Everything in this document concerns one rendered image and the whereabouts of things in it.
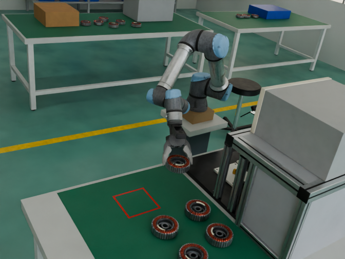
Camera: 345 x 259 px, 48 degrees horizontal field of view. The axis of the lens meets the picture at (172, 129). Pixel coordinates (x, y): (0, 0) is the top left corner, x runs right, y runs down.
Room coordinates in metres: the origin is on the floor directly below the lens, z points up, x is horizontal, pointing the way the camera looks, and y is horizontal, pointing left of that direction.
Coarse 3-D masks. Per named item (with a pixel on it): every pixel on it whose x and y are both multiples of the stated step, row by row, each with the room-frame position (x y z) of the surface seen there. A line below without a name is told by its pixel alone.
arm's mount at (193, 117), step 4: (208, 108) 2.32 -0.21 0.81; (188, 112) 2.23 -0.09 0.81; (192, 112) 2.23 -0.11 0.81; (196, 112) 2.24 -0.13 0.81; (200, 112) 2.24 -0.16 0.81; (204, 112) 2.25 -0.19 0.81; (208, 112) 2.26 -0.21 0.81; (212, 112) 2.28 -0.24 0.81; (184, 116) 2.25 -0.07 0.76; (188, 116) 2.22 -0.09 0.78; (192, 116) 2.20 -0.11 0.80; (196, 116) 2.20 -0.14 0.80; (200, 116) 2.22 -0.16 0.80; (204, 116) 2.24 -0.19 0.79; (208, 116) 2.27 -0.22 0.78; (212, 116) 2.29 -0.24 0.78; (188, 120) 2.22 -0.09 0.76; (192, 120) 2.19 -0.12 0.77; (196, 120) 2.20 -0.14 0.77; (200, 120) 2.23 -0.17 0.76; (204, 120) 2.25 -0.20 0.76; (208, 120) 2.27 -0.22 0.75
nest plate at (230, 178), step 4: (232, 164) 1.73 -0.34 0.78; (236, 164) 1.74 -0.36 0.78; (216, 168) 1.67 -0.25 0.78; (228, 168) 1.69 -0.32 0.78; (232, 168) 1.70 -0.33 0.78; (236, 168) 1.70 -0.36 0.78; (216, 172) 1.65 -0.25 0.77; (228, 172) 1.65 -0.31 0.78; (232, 172) 1.66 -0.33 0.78; (228, 176) 1.62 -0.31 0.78; (232, 176) 1.62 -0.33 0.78; (228, 180) 1.58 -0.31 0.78; (232, 180) 1.58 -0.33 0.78; (244, 180) 1.60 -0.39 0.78; (232, 184) 1.55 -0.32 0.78
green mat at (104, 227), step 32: (64, 192) 1.36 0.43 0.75; (96, 192) 1.39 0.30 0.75; (160, 192) 1.45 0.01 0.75; (192, 192) 1.49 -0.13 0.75; (96, 224) 1.19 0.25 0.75; (128, 224) 1.21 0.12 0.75; (192, 224) 1.27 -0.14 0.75; (224, 224) 1.30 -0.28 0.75; (96, 256) 1.02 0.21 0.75; (128, 256) 1.04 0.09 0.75; (160, 256) 1.07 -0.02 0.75; (192, 256) 1.09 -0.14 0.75; (224, 256) 1.11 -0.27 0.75; (256, 256) 1.14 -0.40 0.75
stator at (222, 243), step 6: (210, 228) 1.22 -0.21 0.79; (216, 228) 1.24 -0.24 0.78; (222, 228) 1.23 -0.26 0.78; (228, 228) 1.23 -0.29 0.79; (210, 234) 1.18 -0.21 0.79; (216, 234) 1.20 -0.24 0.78; (222, 234) 1.20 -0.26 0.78; (228, 234) 1.20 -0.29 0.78; (210, 240) 1.16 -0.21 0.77; (216, 240) 1.16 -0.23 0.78; (222, 240) 1.16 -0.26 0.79; (228, 240) 1.17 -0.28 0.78; (216, 246) 1.15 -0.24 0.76; (222, 246) 1.15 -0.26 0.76
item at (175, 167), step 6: (168, 156) 1.52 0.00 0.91; (174, 156) 1.52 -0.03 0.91; (180, 156) 1.53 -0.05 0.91; (168, 162) 1.47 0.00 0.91; (180, 162) 1.49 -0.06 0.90; (186, 162) 1.49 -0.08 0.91; (168, 168) 1.45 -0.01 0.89; (174, 168) 1.44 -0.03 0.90; (180, 168) 1.44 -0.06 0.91; (186, 168) 1.45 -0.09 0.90
